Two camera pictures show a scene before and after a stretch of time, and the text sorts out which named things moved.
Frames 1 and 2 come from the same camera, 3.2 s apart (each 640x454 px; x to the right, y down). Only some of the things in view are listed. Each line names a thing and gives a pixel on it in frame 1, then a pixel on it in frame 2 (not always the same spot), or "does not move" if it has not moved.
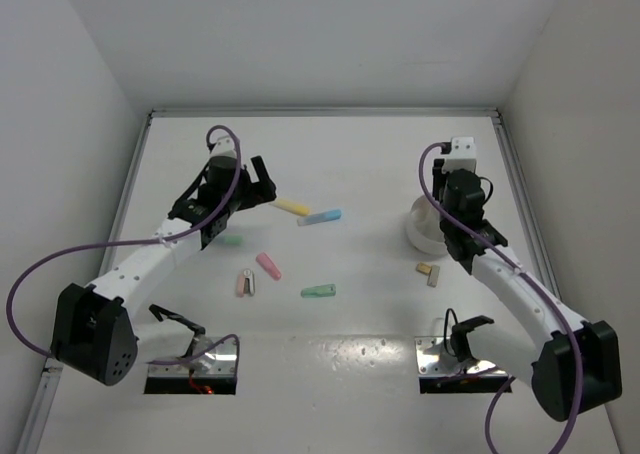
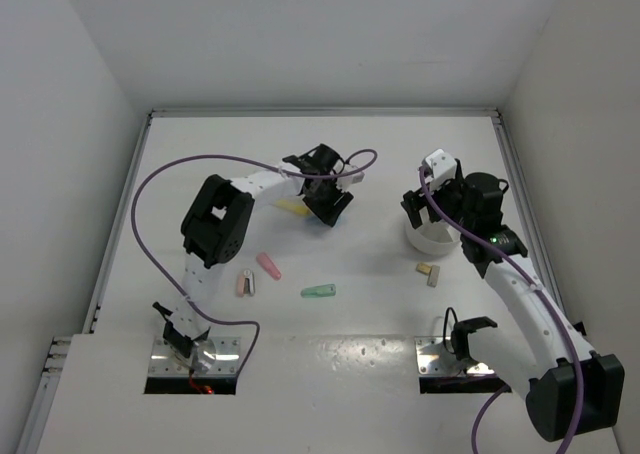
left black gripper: [262, 191] to [334, 208]
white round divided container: [423, 227] does not move
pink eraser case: [268, 265] does not move
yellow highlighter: [291, 206] does not move
